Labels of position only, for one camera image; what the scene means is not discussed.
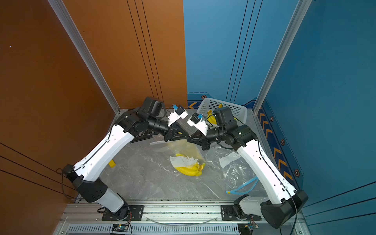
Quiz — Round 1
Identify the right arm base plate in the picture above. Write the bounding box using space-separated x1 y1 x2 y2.
220 205 262 221

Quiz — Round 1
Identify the aluminium front rail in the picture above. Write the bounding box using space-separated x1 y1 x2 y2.
58 199 306 225

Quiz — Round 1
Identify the bagged banana bunch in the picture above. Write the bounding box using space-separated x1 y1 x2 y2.
150 140 206 177
202 145 267 199

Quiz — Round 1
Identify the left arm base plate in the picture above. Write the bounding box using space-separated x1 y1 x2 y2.
101 205 145 222

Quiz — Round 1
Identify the small yellow block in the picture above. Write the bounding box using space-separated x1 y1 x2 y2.
108 160 116 168

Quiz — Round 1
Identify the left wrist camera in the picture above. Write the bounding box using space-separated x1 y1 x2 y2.
168 105 188 127

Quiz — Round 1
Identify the green circuit board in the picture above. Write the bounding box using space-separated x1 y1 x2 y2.
111 224 130 234
238 223 259 235

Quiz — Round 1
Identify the white plastic basket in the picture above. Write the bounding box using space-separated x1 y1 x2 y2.
196 97 248 125

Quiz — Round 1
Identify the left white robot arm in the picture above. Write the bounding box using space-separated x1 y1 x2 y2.
62 97 190 220

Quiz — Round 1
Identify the left green circuit board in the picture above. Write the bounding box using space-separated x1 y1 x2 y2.
111 224 130 234

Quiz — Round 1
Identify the yellow banana bunch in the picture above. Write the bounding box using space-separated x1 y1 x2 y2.
207 109 217 125

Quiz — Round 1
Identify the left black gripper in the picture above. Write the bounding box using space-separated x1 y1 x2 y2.
147 118 191 143

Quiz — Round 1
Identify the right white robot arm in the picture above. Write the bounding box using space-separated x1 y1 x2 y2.
187 107 308 229

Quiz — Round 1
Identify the right green circuit board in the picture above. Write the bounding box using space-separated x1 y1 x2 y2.
238 223 259 235

